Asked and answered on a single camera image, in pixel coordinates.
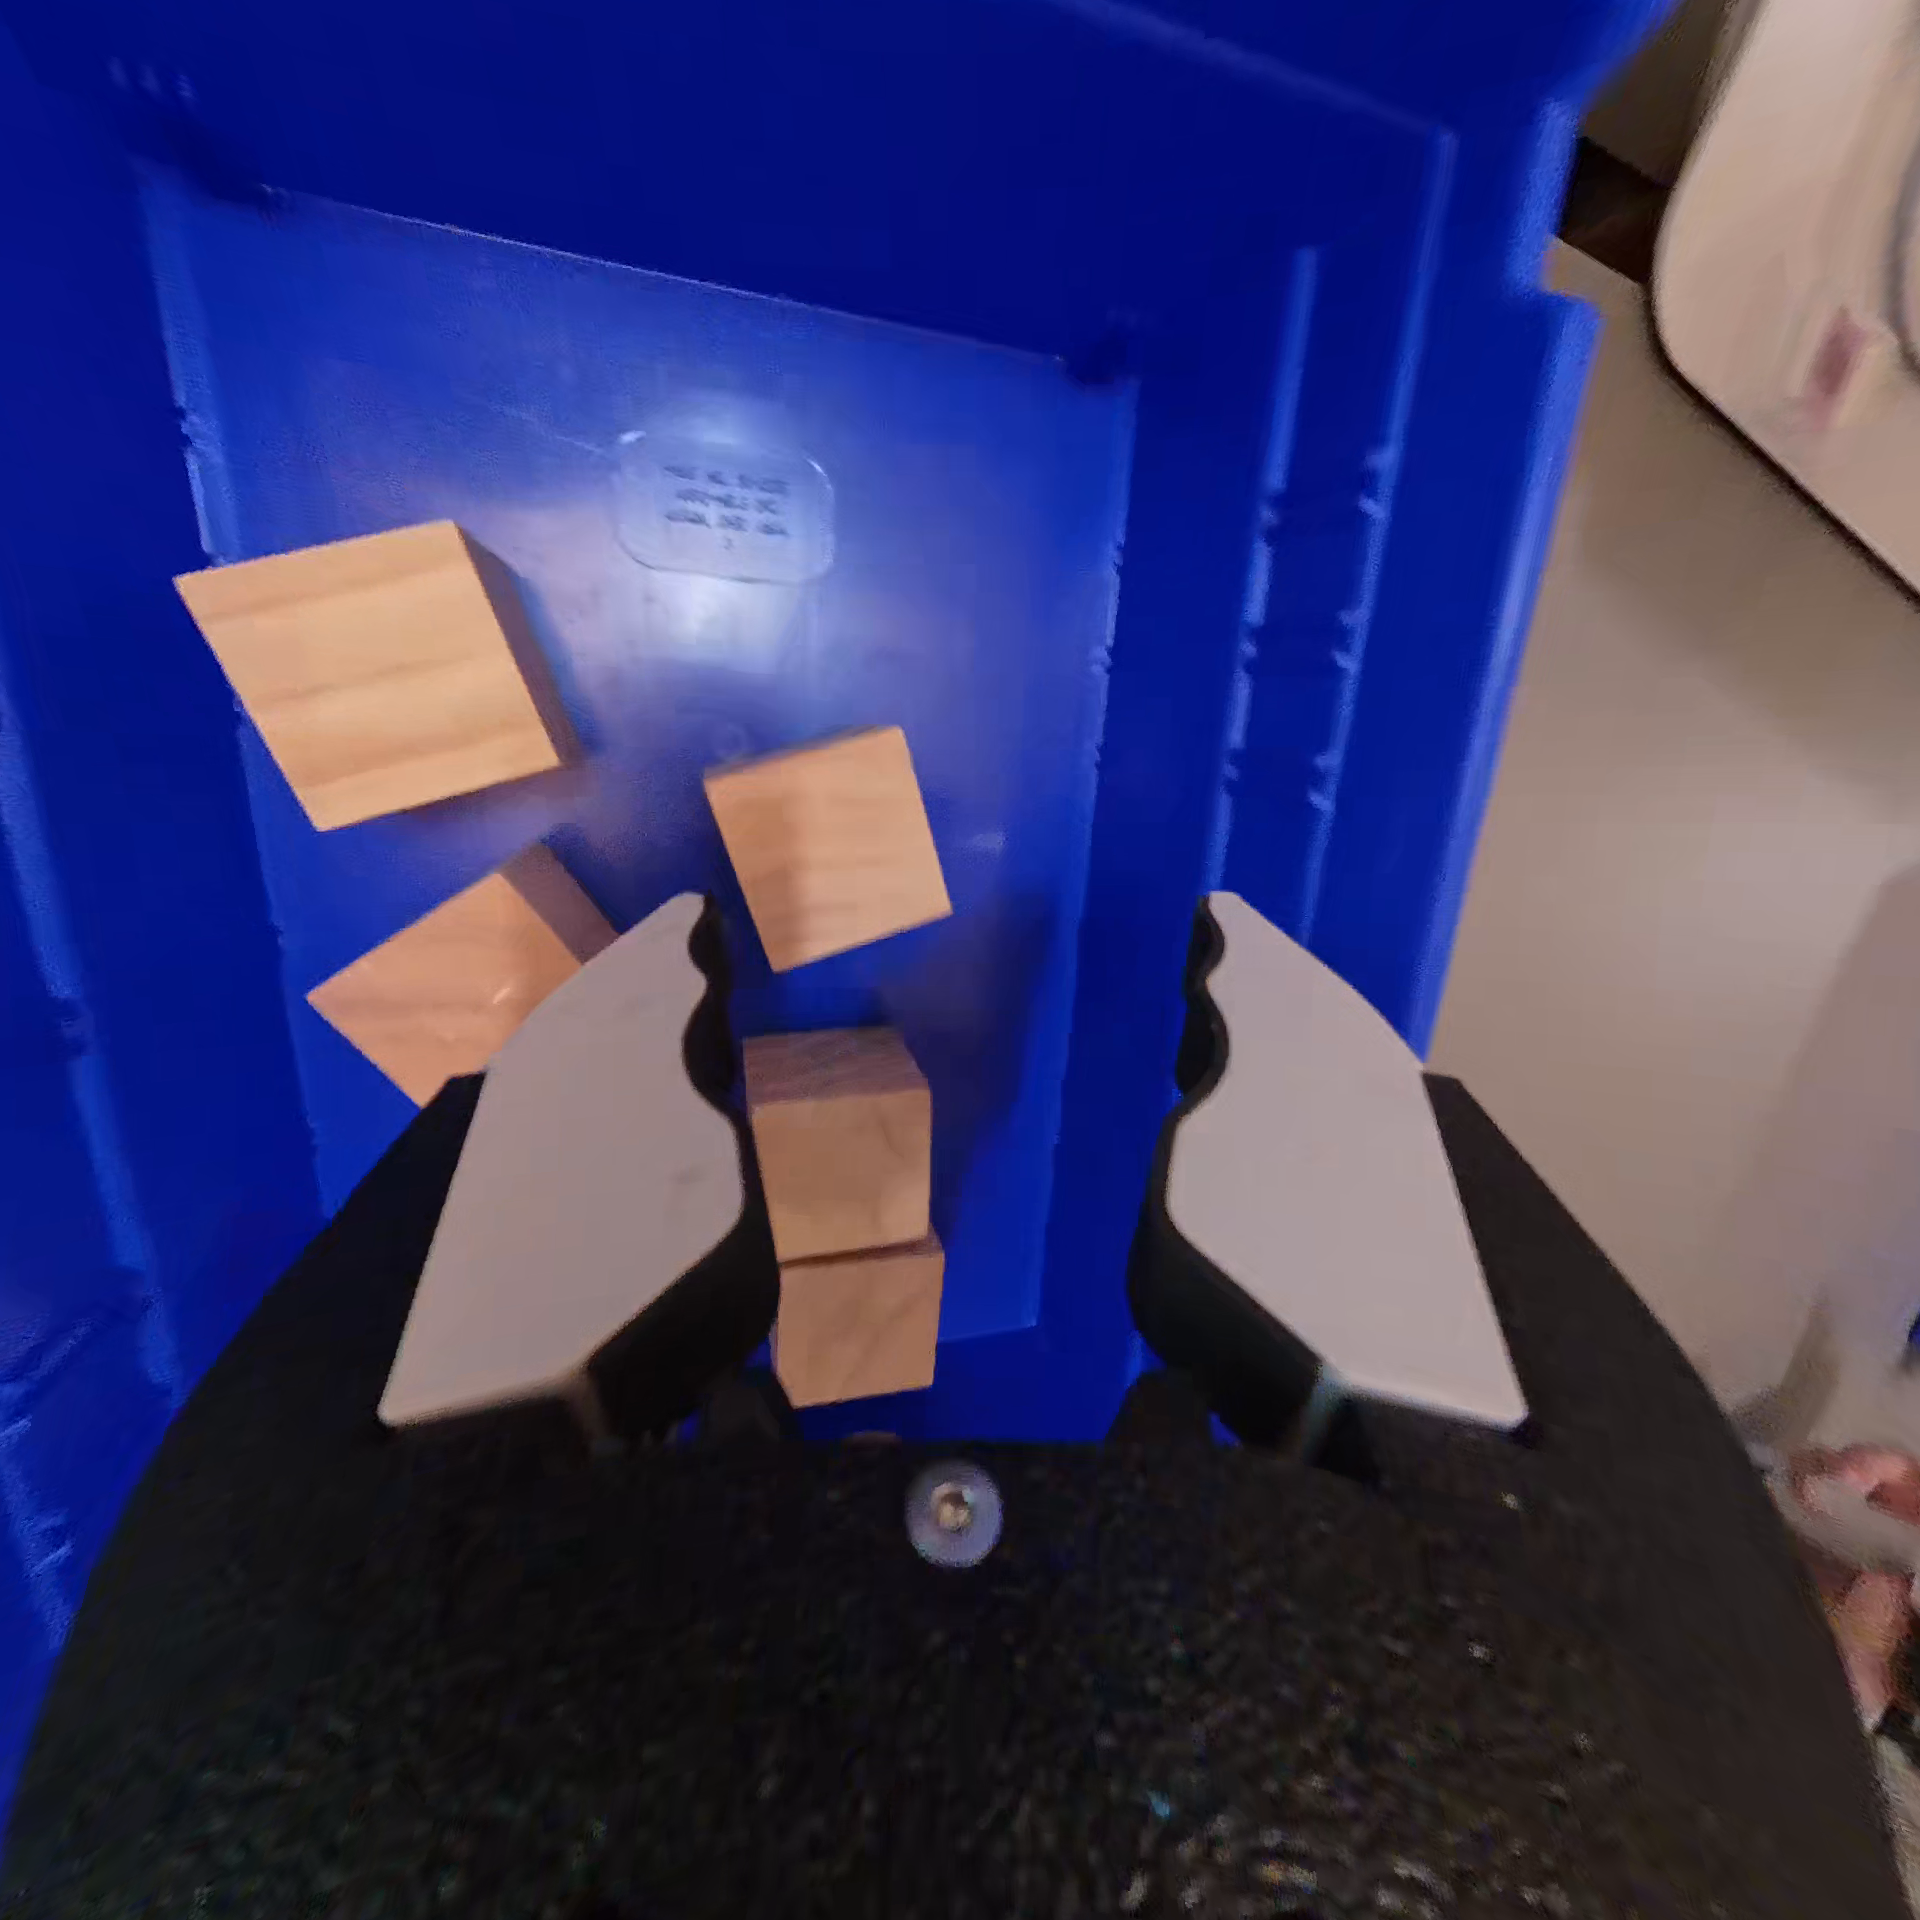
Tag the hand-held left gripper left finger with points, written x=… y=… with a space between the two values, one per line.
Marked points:
x=569 y=1199

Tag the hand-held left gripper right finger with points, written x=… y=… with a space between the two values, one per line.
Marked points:
x=1335 y=1199

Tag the blue-striped wooden cube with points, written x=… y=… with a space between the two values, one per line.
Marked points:
x=434 y=991
x=823 y=846
x=864 y=1326
x=378 y=673
x=839 y=1154

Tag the blue plastic bin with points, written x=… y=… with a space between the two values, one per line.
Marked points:
x=900 y=301

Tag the small clear label packet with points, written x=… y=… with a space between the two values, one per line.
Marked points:
x=1833 y=359

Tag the instruction board on stand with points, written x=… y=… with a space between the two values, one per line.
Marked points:
x=1771 y=228

